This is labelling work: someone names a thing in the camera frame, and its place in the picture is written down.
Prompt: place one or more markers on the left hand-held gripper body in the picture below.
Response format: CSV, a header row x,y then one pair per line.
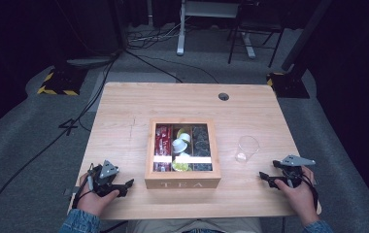
x,y
108,170

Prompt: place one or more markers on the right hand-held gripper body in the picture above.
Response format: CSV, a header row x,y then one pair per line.
x,y
294,161

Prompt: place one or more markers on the wooden tea box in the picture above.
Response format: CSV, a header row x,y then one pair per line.
x,y
182,181

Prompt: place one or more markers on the person's right hand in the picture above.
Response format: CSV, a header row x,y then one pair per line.
x,y
300,200

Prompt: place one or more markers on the person's left hand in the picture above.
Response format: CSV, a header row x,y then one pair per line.
x,y
90,202

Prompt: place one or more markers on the grey tape strip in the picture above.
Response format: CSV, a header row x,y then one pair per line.
x,y
314,182
69,191

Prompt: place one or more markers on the clear plastic cup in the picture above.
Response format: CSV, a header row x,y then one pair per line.
x,y
247,149

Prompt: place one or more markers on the stack of red packets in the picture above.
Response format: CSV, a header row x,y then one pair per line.
x,y
162,142

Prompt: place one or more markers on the green capsule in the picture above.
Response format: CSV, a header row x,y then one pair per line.
x,y
181,167
180,131

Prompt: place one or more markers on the large white capsule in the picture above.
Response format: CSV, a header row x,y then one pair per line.
x,y
179,146

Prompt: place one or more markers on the black yellow striped stand base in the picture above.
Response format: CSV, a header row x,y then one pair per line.
x,y
61,82
289,85

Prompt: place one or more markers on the small white capsule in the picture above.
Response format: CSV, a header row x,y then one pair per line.
x,y
185,137

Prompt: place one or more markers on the grey flat stand foot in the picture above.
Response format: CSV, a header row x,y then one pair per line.
x,y
90,61

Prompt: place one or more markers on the white desk leg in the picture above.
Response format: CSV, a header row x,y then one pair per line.
x,y
248,45
181,32

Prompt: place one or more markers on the dark slanted pole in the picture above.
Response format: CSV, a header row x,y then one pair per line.
x,y
305,34

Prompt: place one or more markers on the black metal chair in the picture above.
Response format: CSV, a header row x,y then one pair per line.
x,y
257,29

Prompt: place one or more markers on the white desk beam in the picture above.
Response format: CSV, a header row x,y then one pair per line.
x,y
210,8

